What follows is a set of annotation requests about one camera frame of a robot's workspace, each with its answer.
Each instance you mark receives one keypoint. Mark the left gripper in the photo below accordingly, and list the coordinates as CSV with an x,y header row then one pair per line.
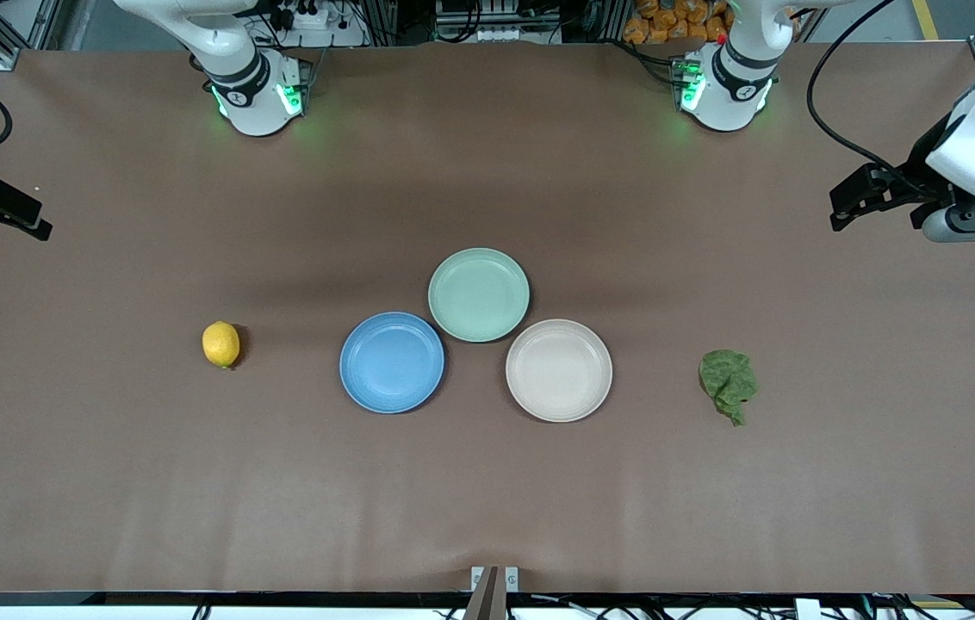
x,y
921,164

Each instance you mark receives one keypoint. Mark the green lettuce leaf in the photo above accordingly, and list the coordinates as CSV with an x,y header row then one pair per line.
x,y
727,379

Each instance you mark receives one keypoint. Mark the yellow lemon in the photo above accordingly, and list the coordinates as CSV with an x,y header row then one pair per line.
x,y
220,344

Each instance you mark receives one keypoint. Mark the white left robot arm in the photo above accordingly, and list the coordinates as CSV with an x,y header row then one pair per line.
x,y
733,86

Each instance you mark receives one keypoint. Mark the bag of orange fruits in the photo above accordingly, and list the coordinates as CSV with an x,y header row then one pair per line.
x,y
677,21

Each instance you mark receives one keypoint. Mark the white power strip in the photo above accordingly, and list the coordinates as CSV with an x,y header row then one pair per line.
x,y
324,34

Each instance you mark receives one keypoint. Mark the beige plate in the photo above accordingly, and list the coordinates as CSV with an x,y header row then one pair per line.
x,y
558,370

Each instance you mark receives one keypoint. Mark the blue plate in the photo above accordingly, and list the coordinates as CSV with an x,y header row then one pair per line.
x,y
391,362

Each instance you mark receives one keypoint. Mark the mint green plate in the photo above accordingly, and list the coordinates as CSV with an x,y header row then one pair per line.
x,y
479,294

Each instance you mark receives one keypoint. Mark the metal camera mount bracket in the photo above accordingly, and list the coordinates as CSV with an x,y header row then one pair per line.
x,y
494,594

